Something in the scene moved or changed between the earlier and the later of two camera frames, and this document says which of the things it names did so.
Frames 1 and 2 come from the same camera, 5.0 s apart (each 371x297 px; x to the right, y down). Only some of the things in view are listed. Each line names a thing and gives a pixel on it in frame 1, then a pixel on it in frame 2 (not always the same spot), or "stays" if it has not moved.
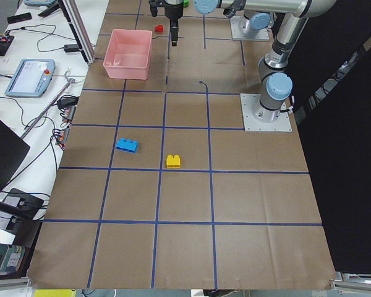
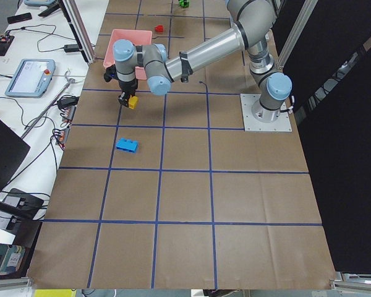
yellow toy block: (173, 162) to (133, 101)
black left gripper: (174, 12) to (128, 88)
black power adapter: (71, 47) stays
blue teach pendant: (32, 78) stays
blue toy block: (128, 145) stays
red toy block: (159, 28) stays
